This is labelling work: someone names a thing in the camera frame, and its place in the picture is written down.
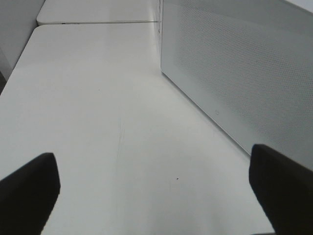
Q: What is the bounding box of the white microwave door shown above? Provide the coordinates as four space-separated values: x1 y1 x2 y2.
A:
161 0 313 169

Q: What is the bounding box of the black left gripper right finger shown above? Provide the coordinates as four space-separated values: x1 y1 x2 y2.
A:
248 144 313 235

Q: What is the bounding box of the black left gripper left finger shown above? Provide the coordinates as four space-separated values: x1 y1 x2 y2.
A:
0 153 61 235

